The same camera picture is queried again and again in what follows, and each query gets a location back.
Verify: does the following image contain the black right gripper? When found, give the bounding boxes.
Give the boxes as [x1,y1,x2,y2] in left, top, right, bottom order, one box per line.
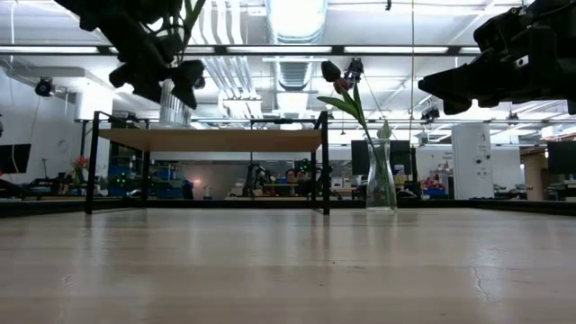
[418,13,576,116]

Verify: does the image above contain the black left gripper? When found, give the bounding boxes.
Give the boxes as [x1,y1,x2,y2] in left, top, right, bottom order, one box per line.
[53,0,206,110]

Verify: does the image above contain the ribbed clear glass vase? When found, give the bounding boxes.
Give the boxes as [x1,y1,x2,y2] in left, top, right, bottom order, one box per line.
[157,26,195,131]

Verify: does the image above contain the pink yellow artificial tulip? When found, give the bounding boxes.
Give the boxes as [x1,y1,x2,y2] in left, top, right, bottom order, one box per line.
[166,0,208,55]

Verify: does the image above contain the yellow red artificial tulip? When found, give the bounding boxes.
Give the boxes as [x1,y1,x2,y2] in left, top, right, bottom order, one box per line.
[317,60,383,208]

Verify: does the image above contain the background flowers in vase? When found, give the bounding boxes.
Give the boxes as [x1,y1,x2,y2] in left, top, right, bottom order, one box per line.
[70,155,91,188]

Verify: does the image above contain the white pillar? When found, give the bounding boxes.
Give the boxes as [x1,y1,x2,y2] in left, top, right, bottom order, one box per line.
[451,123,494,202]

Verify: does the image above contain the wooden cabinet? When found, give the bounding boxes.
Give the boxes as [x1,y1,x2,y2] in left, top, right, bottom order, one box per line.
[520,146,548,184]

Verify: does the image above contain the blue storage rack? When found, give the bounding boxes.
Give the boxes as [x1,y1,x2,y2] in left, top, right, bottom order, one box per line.
[107,164,185,199]

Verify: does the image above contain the black monitor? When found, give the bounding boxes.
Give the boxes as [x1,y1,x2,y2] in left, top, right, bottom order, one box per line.
[0,143,32,175]
[546,139,576,176]
[350,139,413,176]

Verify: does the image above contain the smooth clear glass vase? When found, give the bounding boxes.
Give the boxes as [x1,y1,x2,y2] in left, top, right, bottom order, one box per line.
[364,137,399,213]

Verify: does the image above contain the overhead light bar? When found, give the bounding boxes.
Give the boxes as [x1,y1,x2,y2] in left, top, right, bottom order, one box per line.
[0,43,482,58]

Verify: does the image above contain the wooden shelf with black frame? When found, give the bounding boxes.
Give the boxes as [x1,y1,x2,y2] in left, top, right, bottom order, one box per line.
[84,111,331,215]

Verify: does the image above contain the silver ventilation duct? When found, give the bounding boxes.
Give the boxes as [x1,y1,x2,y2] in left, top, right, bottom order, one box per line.
[265,0,329,91]

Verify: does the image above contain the black table border frame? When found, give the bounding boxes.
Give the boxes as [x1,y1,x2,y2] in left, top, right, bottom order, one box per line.
[0,196,576,218]

